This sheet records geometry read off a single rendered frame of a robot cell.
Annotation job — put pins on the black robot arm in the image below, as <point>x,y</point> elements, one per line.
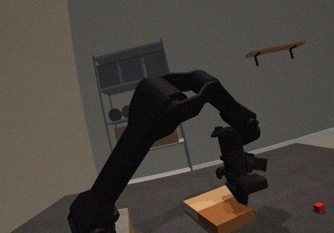
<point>156,109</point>

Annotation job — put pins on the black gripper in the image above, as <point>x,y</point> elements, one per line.
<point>239,182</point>

